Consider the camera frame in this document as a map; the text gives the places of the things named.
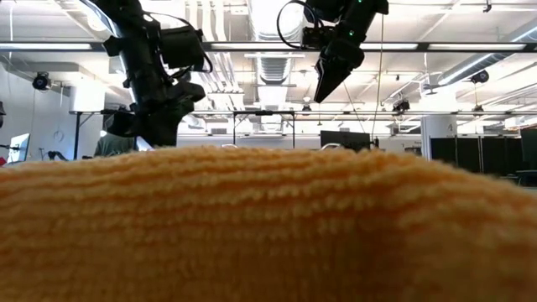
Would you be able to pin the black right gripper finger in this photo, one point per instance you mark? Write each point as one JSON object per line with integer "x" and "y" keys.
{"x": 322, "y": 79}
{"x": 335, "y": 77}

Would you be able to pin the orange microfiber towel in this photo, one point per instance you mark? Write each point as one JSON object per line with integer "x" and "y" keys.
{"x": 268, "y": 230}

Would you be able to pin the black background table frame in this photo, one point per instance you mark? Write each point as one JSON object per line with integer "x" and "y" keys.
{"x": 264, "y": 112}

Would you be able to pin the black partition screen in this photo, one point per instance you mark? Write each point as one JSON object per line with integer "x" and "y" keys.
{"x": 482, "y": 155}

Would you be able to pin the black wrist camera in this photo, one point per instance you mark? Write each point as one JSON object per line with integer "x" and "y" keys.
{"x": 314, "y": 38}
{"x": 182, "y": 46}

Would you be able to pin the red object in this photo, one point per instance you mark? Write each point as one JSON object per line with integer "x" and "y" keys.
{"x": 2, "y": 161}

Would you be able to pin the black ceiling spotlight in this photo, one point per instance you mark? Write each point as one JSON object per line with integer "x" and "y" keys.
{"x": 41, "y": 81}
{"x": 480, "y": 76}

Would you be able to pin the tilted computer monitor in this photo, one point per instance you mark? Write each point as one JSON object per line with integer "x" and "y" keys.
{"x": 20, "y": 147}

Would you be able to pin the person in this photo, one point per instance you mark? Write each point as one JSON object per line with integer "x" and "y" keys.
{"x": 111, "y": 147}

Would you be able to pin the overhead light rail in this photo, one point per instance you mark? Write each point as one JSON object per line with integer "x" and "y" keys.
{"x": 42, "y": 46}

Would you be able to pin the black wide monitor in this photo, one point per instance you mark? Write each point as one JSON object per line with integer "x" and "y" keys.
{"x": 344, "y": 140}

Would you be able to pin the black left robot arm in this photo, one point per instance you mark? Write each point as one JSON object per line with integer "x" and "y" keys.
{"x": 134, "y": 42}

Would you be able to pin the black metal frame stand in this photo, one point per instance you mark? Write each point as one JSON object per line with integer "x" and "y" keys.
{"x": 76, "y": 134}

